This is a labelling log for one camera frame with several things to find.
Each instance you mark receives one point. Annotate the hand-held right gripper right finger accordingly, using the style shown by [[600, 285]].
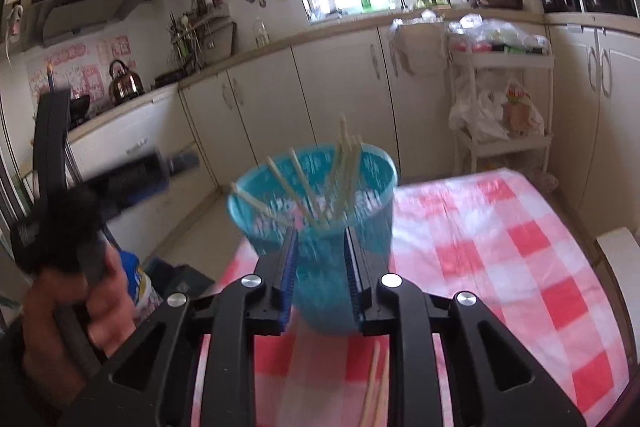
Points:
[[353, 279]]

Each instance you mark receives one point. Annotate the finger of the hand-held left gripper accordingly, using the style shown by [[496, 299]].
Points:
[[135, 197], [182, 162]]

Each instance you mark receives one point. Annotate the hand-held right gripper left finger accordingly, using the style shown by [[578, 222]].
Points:
[[287, 279]]

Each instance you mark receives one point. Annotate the teal cutout flower bucket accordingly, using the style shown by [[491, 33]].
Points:
[[372, 192]]

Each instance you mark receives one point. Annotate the light bamboo chopstick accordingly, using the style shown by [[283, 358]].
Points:
[[382, 389], [371, 382]]

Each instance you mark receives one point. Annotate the bundle of wooden chopsticks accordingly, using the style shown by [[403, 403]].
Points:
[[346, 172]]

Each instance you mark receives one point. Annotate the person's left hand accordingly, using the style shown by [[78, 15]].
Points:
[[115, 297]]

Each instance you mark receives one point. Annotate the cream base cabinet row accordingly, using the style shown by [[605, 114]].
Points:
[[140, 142], [325, 97], [590, 107]]

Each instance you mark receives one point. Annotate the black wok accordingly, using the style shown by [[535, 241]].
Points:
[[79, 107]]

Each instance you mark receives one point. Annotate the blue yellow packet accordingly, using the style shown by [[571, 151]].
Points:
[[137, 279]]

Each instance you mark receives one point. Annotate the stainless steel kettle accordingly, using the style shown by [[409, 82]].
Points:
[[125, 82]]

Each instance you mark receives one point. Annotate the red white checkered tablecloth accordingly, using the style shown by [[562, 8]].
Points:
[[500, 257]]

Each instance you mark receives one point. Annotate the clear plastic bottle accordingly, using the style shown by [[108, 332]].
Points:
[[260, 34]]

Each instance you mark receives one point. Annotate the grey range hood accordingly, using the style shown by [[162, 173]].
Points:
[[95, 2]]

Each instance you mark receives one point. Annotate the white crumpled plastic bag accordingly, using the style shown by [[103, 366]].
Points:
[[475, 112]]

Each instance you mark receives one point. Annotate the red print plastic bag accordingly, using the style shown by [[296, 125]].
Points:
[[522, 109]]

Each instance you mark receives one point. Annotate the white kitchen trolley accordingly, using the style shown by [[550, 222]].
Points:
[[505, 59]]

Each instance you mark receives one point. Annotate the clear plastic bags heap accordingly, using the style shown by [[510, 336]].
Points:
[[495, 34]]

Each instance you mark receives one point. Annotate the pink wall stickers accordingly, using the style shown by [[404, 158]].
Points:
[[85, 67]]

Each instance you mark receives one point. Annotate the wall dish rack with utensils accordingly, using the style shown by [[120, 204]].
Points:
[[200, 32]]

